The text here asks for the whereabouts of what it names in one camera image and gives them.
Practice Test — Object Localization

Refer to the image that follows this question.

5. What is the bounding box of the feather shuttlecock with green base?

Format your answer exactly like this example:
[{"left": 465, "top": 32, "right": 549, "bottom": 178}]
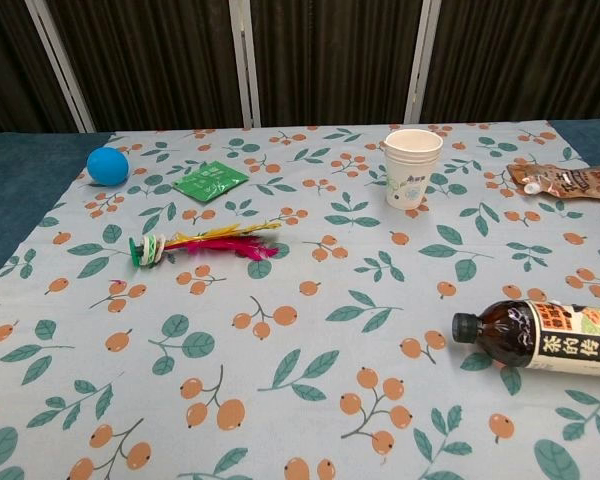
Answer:
[{"left": 128, "top": 219, "right": 284, "bottom": 269}]

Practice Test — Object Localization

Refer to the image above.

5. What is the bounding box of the green foil packet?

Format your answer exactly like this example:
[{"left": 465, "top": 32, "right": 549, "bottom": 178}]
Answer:
[{"left": 172, "top": 160, "right": 250, "bottom": 203}]

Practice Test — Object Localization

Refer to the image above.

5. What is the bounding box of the floral patterned tablecloth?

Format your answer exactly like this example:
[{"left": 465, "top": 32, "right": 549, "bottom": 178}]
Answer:
[{"left": 0, "top": 122, "right": 600, "bottom": 480}]

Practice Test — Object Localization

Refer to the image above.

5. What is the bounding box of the white paper cup stack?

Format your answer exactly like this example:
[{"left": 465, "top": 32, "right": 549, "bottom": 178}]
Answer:
[{"left": 382, "top": 128, "right": 444, "bottom": 210}]

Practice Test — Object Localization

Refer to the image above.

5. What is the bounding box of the dark folding screen panel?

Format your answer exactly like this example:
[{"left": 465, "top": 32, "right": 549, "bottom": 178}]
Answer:
[
  {"left": 0, "top": 0, "right": 81, "bottom": 136},
  {"left": 407, "top": 0, "right": 600, "bottom": 125},
  {"left": 239, "top": 0, "right": 426, "bottom": 127},
  {"left": 47, "top": 0, "right": 255, "bottom": 134}
]

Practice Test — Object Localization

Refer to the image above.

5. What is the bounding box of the blue ball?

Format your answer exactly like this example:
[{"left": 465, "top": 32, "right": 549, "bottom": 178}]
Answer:
[{"left": 86, "top": 147, "right": 130, "bottom": 187}]

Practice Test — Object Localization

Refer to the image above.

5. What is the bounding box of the dark tea bottle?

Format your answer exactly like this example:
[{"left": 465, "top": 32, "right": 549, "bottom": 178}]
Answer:
[{"left": 451, "top": 298, "right": 600, "bottom": 381}]

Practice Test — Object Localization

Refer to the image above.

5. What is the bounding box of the brown spouted snack pouch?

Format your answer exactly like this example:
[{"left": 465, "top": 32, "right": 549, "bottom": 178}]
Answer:
[{"left": 505, "top": 159, "right": 600, "bottom": 204}]

